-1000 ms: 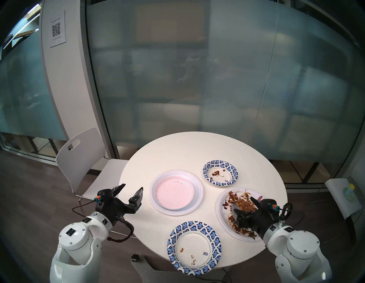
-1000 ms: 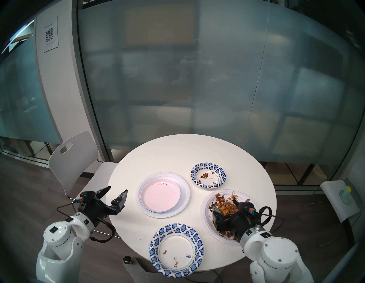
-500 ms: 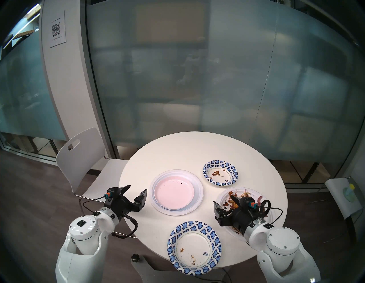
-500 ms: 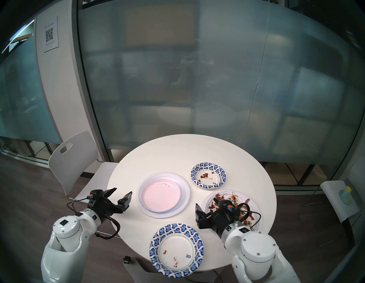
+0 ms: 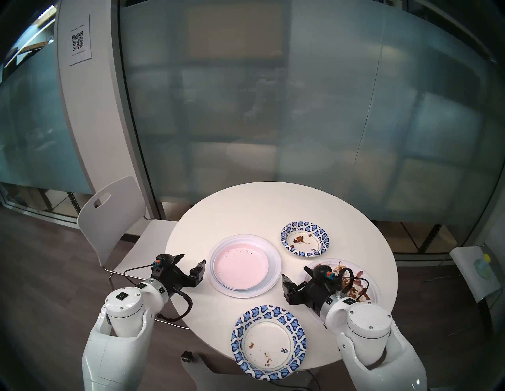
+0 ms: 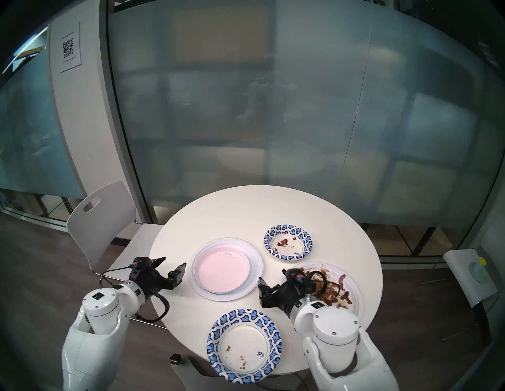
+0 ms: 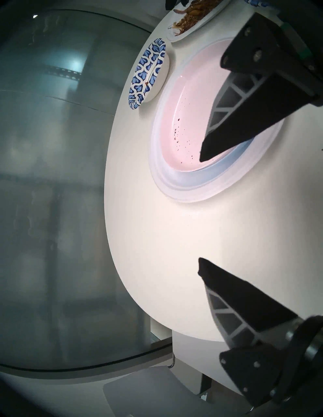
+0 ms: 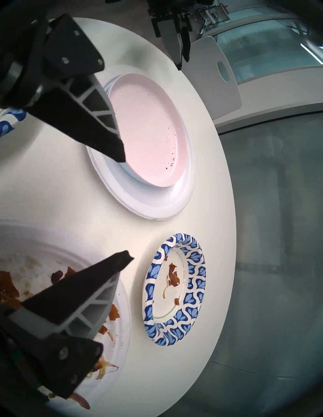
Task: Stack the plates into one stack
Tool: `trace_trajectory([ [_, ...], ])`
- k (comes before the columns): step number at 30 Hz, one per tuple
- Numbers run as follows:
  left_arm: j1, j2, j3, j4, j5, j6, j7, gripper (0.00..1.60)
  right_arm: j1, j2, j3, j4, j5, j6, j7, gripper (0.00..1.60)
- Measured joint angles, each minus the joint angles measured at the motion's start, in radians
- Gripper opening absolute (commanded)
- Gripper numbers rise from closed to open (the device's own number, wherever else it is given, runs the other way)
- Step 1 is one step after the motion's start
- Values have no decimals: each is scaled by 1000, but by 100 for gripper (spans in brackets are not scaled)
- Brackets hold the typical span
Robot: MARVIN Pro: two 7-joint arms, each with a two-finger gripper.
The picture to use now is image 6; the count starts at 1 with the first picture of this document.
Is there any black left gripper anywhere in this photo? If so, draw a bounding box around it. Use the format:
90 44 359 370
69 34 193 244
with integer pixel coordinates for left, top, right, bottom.
129 257 187 302

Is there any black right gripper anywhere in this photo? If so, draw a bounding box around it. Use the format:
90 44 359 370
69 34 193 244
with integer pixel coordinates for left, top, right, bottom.
258 269 317 316

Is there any plain white paper plate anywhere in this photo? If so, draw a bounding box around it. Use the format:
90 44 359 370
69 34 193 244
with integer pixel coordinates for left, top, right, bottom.
191 237 264 302

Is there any light blue plate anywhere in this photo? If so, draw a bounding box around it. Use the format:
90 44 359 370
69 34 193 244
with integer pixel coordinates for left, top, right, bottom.
193 248 253 296

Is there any pink plate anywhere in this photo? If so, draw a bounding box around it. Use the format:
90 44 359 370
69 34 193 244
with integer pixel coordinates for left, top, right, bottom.
196 249 251 294

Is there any white paper plate with leftovers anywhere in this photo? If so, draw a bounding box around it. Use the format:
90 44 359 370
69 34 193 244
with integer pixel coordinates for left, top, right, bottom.
294 261 365 320

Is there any small blue patterned paper bowl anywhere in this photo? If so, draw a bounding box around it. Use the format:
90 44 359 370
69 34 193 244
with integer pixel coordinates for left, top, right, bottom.
264 225 313 261

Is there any brown orange food scraps pile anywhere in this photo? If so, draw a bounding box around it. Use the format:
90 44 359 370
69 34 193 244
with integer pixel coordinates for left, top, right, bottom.
299 265 354 309

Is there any large blue patterned paper plate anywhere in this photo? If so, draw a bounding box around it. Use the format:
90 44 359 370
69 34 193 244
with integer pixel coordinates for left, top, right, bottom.
206 309 283 384

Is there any white chair with black legs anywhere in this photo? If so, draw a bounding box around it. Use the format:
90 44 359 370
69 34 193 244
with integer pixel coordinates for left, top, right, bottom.
418 246 501 341

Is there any green bottle with yellow cap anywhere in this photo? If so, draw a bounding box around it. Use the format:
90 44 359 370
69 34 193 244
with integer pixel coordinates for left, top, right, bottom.
469 257 488 283

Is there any paper sign with QR code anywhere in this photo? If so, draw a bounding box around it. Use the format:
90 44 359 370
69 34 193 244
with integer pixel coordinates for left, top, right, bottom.
59 22 82 73

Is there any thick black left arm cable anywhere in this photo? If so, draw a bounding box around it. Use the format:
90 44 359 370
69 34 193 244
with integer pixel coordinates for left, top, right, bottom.
136 291 170 322

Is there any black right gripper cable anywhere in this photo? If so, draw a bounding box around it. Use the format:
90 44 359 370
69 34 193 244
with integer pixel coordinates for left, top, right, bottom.
305 270 329 297

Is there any thin black left camera cable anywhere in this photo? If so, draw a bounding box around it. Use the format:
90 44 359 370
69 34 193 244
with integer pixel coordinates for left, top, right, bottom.
100 265 134 285

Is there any white chair with handle hole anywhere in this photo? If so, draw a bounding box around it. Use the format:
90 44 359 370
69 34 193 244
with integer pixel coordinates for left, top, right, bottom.
66 181 166 288

